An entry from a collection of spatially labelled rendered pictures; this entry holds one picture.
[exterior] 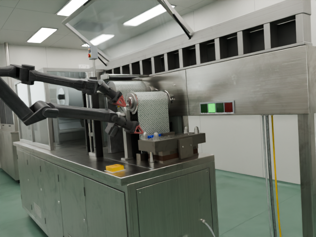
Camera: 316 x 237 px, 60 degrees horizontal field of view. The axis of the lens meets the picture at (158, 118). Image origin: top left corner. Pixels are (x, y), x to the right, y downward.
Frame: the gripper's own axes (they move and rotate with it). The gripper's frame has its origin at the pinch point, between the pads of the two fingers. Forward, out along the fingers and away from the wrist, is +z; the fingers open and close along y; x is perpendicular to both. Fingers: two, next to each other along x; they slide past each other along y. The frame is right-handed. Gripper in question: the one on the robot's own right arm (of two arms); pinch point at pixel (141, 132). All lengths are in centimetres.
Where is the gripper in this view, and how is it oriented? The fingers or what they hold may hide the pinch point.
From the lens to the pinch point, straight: 167.2
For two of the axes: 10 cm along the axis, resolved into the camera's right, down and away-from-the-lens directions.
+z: 7.2, 4.3, 5.5
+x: 3.4, -9.0, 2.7
